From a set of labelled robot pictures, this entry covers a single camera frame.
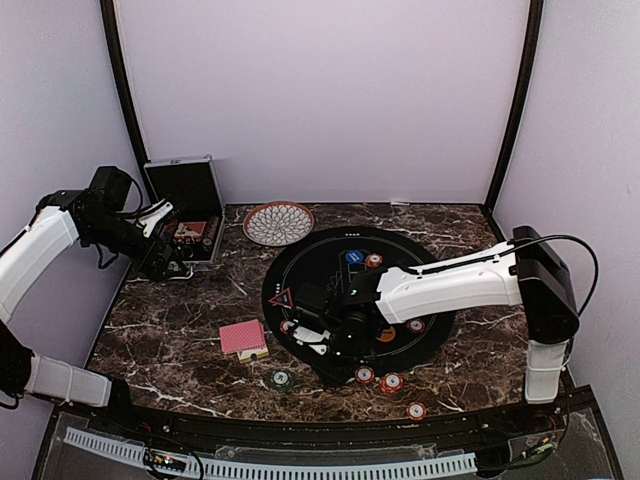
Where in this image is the orange big blind button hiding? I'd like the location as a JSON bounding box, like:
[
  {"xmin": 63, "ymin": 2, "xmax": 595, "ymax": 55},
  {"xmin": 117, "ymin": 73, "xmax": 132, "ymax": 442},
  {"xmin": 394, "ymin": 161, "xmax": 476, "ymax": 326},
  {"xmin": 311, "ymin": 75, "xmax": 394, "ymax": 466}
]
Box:
[{"xmin": 377, "ymin": 326, "xmax": 396, "ymax": 343}]

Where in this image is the red poker chip stack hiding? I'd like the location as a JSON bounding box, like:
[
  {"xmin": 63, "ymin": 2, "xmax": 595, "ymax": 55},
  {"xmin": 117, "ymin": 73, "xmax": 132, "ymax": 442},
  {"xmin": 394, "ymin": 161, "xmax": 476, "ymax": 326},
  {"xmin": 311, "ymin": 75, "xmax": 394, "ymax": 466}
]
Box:
[{"xmin": 379, "ymin": 372, "xmax": 404, "ymax": 395}]

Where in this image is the blue dealer button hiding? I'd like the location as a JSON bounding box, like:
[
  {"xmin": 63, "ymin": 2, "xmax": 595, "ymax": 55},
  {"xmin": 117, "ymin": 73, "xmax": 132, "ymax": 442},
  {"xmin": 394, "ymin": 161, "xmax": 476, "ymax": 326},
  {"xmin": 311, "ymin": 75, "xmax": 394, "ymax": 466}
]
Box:
[{"xmin": 345, "ymin": 250, "xmax": 364, "ymax": 264}]

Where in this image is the red chip mat top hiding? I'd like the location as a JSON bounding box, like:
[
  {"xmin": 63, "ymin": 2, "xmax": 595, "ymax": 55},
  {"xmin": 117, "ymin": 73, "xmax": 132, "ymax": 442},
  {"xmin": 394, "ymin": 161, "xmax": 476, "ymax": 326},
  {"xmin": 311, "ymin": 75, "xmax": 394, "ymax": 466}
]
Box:
[{"xmin": 365, "ymin": 253, "xmax": 384, "ymax": 268}]

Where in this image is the red chip mat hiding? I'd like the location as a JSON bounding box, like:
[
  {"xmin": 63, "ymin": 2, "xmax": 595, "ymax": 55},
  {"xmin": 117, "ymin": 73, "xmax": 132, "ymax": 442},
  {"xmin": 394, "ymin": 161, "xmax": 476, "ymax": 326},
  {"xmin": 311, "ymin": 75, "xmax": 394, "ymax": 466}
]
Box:
[
  {"xmin": 280, "ymin": 320, "xmax": 293, "ymax": 334},
  {"xmin": 365, "ymin": 253, "xmax": 384, "ymax": 268},
  {"xmin": 406, "ymin": 318, "xmax": 426, "ymax": 334}
]

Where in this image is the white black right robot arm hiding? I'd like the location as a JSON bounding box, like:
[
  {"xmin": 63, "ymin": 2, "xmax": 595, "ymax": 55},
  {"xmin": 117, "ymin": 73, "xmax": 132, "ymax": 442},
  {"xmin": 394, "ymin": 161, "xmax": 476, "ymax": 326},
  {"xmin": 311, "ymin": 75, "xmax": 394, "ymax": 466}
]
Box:
[{"xmin": 287, "ymin": 226, "xmax": 584, "ymax": 434}]

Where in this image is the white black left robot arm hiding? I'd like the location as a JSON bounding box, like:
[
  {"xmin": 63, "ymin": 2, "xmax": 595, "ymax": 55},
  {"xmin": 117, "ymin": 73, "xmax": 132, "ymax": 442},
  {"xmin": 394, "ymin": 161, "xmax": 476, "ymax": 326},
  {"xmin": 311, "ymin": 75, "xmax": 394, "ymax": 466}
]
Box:
[{"xmin": 1, "ymin": 166, "xmax": 192, "ymax": 436}]

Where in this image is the red card box in case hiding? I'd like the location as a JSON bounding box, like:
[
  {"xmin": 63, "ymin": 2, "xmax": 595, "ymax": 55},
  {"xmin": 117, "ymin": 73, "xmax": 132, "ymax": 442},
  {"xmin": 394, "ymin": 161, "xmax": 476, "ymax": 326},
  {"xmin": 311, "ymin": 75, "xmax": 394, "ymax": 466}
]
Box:
[{"xmin": 174, "ymin": 222, "xmax": 207, "ymax": 240}]

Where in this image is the aluminium poker chip case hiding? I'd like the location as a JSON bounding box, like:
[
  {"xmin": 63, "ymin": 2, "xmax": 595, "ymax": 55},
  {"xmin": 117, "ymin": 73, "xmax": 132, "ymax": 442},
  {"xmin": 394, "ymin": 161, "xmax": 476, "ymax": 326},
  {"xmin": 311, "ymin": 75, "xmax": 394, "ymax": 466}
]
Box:
[{"xmin": 144, "ymin": 154, "xmax": 226, "ymax": 270}]

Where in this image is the round black poker mat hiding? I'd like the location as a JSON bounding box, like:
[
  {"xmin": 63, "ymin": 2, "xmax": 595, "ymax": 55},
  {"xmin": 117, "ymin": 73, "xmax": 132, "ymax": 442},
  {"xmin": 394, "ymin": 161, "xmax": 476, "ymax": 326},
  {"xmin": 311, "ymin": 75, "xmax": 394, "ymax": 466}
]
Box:
[{"xmin": 262, "ymin": 226, "xmax": 455, "ymax": 376}]

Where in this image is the yellow card box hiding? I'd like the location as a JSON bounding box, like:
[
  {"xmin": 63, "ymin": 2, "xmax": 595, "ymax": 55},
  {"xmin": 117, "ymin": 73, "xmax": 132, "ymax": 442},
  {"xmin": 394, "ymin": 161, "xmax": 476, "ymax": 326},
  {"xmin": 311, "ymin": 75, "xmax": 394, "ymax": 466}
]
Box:
[{"xmin": 237, "ymin": 348, "xmax": 269, "ymax": 363}]

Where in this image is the red playing card deck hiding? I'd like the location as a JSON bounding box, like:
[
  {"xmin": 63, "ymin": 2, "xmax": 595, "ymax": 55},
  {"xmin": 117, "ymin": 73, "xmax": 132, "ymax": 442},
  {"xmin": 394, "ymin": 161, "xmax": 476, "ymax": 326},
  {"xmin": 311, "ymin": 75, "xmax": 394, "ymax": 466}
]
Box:
[{"xmin": 219, "ymin": 319, "xmax": 266, "ymax": 354}]

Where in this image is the patterned ceramic plate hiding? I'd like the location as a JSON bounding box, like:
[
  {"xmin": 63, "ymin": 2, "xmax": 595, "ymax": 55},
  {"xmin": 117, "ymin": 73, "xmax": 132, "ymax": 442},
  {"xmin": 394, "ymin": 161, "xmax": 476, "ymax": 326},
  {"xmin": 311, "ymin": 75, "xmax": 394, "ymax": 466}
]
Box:
[{"xmin": 243, "ymin": 201, "xmax": 315, "ymax": 247}]

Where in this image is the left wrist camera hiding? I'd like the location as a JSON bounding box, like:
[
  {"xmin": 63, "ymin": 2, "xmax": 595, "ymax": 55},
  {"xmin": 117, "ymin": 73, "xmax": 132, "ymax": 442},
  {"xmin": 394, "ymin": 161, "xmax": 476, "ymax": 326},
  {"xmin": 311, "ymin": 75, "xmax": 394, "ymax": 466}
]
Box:
[{"xmin": 134, "ymin": 200, "xmax": 173, "ymax": 238}]

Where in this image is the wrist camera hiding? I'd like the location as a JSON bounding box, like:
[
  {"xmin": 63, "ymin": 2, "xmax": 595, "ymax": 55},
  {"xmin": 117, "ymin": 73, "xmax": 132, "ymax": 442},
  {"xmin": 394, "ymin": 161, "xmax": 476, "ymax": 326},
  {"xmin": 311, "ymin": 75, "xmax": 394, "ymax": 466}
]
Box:
[
  {"xmin": 291, "ymin": 307, "xmax": 331, "ymax": 356},
  {"xmin": 134, "ymin": 200, "xmax": 173, "ymax": 238}
]

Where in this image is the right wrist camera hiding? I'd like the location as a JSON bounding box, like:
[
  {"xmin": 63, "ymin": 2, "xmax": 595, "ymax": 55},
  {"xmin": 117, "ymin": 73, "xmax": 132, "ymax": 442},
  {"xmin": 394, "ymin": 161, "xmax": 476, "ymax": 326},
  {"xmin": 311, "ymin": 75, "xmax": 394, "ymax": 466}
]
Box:
[{"xmin": 291, "ymin": 307, "xmax": 331, "ymax": 356}]

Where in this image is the white cable duct strip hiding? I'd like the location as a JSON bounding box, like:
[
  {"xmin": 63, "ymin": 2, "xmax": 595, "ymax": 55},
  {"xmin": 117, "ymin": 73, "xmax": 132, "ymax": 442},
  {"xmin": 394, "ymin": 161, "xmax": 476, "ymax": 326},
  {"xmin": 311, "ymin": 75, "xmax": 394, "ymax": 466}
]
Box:
[{"xmin": 63, "ymin": 427, "xmax": 478, "ymax": 479}]

